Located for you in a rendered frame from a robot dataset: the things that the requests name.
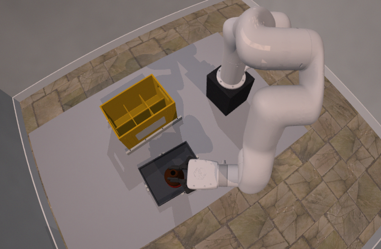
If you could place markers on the yellow storage crate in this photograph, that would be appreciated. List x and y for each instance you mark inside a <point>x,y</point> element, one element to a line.
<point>139,122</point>

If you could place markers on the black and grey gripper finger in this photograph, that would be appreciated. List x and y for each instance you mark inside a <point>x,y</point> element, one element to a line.
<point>183,182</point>
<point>184,165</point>

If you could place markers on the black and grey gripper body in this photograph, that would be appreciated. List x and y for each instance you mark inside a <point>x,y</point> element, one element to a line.
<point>202,173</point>

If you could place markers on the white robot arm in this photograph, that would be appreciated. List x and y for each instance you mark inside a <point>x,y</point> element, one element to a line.
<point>248,41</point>

